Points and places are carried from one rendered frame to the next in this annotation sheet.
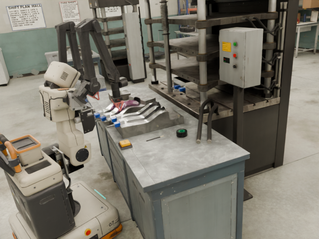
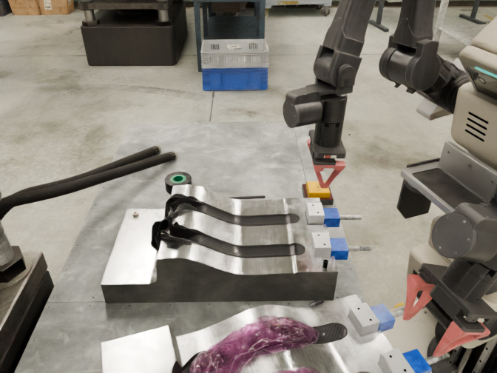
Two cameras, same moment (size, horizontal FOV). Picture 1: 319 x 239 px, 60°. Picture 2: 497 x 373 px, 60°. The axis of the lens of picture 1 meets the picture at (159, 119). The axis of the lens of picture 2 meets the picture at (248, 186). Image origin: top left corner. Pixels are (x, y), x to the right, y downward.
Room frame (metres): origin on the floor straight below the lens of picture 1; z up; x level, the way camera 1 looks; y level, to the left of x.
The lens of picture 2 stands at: (2.75, 0.41, 1.55)
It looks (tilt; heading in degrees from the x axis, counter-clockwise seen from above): 35 degrees down; 200
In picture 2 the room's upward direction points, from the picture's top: straight up
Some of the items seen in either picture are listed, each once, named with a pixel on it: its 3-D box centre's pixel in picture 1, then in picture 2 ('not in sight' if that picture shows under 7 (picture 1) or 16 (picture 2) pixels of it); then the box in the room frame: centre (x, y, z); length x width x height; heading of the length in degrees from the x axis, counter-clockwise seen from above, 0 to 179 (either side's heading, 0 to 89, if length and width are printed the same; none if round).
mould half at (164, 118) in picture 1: (148, 117); (220, 239); (2.05, 0.09, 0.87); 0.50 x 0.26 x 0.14; 111
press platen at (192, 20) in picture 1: (204, 25); not in sight; (2.90, -0.53, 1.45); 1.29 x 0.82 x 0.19; 21
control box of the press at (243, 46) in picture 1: (237, 121); not in sight; (2.10, -0.64, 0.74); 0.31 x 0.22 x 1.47; 21
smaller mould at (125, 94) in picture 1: (119, 96); not in sight; (2.80, 0.39, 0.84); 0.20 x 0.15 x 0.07; 111
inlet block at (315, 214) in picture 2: (115, 124); (333, 217); (1.91, 0.33, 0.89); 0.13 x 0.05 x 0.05; 111
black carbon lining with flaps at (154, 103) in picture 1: (145, 111); (226, 226); (2.05, 0.11, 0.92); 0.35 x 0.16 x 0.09; 111
